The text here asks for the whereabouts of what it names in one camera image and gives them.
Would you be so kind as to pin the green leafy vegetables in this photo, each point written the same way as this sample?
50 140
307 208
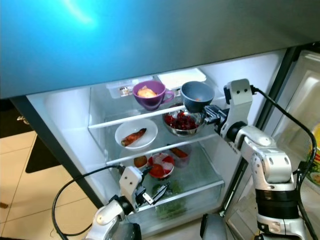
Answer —
170 210

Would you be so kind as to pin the black caster wheel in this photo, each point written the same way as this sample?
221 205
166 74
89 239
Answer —
24 120

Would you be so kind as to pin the black rug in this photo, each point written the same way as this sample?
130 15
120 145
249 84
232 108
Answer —
45 155

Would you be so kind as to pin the clear crisper drawer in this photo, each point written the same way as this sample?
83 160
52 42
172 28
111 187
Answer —
200 195

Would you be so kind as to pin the wrapped bowl of tomatoes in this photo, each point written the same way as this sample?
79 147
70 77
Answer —
161 167

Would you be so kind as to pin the orange sweet potato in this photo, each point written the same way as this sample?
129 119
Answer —
132 137

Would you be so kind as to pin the white plate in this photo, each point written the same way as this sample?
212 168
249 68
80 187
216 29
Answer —
132 125

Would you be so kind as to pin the red berries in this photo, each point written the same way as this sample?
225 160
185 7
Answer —
181 121

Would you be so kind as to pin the grey freezer door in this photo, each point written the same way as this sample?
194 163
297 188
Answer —
155 45

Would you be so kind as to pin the grey bowl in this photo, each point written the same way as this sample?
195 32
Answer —
196 103

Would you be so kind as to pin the steel bowl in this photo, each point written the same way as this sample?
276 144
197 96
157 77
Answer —
172 131

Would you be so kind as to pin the yellow green food packet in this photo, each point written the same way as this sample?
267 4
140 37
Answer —
314 160

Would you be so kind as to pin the purple cup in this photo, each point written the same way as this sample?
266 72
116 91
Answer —
147 103

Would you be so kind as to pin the glass fridge shelf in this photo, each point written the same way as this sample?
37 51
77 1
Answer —
120 112
160 142

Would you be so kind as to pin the orange food in cup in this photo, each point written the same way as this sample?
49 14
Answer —
146 92

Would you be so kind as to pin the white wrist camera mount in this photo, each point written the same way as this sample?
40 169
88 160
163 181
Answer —
131 180
241 95

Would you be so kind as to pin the grey fridge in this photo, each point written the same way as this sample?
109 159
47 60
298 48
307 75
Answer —
65 120

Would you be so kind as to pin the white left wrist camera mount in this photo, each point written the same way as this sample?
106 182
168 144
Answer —
131 180

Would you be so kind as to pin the clear plastic tub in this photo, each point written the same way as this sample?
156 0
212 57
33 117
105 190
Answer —
185 162

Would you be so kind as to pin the small orange fruit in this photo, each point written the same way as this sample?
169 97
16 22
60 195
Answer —
140 161

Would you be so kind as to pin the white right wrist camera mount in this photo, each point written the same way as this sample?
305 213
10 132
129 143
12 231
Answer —
241 95

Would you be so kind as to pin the orange carrot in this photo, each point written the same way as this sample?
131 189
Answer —
179 152

